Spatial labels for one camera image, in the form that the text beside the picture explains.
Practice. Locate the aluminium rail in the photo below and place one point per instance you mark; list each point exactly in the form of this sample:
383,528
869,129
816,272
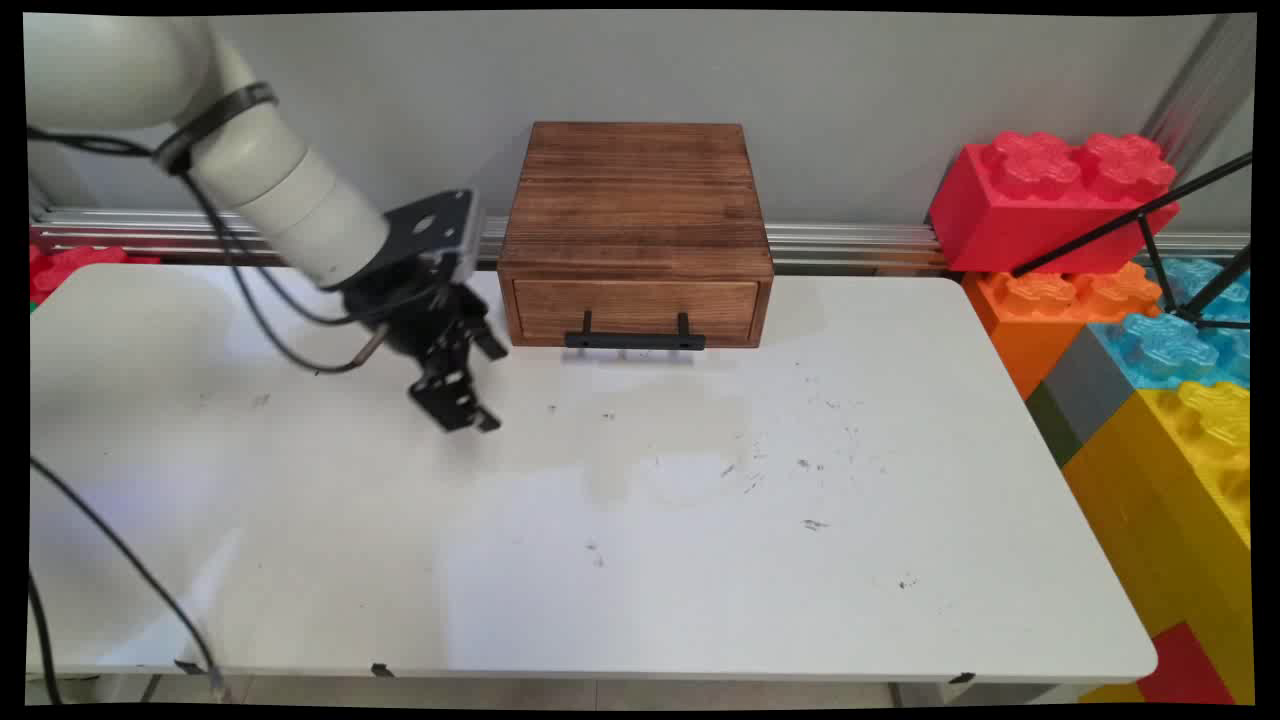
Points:
850,240

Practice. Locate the aluminium profile post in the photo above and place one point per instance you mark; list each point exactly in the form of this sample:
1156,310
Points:
1200,90

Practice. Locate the orange toy brick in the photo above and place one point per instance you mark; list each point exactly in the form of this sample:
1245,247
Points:
1040,320

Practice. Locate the yellow toy brick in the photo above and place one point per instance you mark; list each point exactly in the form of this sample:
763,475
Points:
1170,500

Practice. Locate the black tripod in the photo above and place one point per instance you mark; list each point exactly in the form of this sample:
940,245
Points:
1150,235

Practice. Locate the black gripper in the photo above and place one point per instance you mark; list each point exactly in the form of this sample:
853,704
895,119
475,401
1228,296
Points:
410,315

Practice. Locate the brown wooden drawer box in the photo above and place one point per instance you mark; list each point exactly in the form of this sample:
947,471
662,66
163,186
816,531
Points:
635,200

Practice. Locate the small red toy brick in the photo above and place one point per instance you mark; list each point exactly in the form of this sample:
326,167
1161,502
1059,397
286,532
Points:
1190,665

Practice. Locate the brown wooden drawer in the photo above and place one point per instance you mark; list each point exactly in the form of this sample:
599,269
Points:
640,305

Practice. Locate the large red toy brick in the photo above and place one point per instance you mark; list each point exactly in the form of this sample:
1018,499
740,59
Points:
1030,205

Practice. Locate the dark green toy brick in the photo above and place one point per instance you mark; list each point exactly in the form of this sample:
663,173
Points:
1055,425

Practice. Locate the blue toy brick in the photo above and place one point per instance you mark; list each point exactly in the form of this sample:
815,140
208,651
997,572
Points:
1165,350

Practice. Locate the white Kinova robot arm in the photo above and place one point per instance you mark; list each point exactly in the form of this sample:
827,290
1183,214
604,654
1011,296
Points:
270,180

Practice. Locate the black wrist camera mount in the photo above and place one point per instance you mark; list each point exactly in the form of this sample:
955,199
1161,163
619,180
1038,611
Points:
430,225

